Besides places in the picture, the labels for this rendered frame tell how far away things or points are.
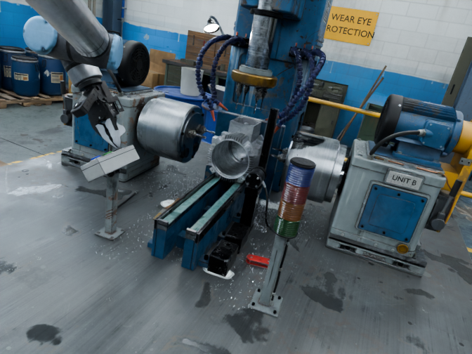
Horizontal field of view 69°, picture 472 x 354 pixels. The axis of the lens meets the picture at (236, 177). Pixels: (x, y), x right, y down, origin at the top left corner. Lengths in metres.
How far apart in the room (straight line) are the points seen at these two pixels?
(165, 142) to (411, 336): 1.04
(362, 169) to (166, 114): 0.77
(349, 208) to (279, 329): 0.52
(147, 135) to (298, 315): 0.88
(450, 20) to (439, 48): 0.39
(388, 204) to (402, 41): 5.22
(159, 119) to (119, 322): 0.80
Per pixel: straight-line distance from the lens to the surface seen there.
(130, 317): 0.91
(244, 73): 1.32
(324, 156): 1.25
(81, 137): 1.60
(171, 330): 0.89
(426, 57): 6.34
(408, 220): 1.28
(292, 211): 0.81
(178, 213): 1.09
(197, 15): 7.38
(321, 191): 1.27
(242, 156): 1.51
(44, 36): 1.04
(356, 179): 1.23
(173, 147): 1.39
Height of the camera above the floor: 1.45
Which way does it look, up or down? 22 degrees down
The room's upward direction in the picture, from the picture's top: 11 degrees clockwise
